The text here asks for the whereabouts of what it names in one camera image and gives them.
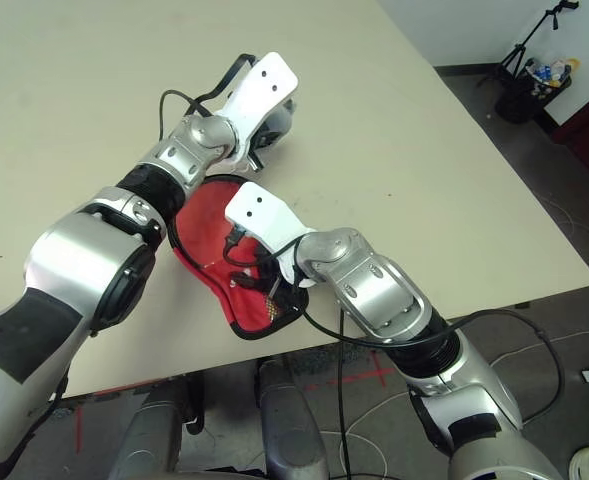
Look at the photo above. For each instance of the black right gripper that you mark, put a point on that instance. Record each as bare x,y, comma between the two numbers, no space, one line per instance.
276,285

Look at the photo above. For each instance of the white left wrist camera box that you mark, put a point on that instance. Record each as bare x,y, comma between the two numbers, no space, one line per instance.
261,90

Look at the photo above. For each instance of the black red paddle case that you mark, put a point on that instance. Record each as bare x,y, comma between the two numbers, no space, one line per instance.
249,312

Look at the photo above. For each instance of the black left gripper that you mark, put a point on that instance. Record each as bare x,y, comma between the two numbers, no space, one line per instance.
264,145

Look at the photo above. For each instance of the red tape strip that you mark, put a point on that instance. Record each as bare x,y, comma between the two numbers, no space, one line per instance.
80,430

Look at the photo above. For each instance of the red tape cross mark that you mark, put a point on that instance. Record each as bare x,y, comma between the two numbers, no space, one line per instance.
379,372

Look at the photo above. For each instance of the grey robot right leg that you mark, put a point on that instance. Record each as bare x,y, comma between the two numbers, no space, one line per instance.
294,430

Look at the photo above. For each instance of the black waste bin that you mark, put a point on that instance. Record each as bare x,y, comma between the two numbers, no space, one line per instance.
524,100

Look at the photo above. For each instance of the crumpled plastic rubbish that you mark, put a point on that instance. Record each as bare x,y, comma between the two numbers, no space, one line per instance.
554,72

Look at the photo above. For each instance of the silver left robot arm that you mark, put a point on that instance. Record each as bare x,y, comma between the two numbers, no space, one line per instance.
74,260

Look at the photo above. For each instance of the black tripod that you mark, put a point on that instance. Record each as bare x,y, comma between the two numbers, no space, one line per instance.
516,55

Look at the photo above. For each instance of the grey robot torso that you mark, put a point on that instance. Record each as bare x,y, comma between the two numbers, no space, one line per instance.
224,476

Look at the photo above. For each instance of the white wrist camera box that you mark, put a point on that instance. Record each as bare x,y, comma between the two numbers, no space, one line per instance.
261,90
269,215

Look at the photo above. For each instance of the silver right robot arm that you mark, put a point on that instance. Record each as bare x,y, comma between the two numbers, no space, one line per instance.
389,295

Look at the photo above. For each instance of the grey robot leg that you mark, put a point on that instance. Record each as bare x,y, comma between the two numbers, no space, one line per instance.
294,430
154,440

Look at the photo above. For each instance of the grey robot left leg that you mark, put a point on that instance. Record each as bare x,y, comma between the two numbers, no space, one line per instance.
154,440

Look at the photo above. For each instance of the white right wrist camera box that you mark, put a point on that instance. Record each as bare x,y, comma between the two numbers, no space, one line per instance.
269,215

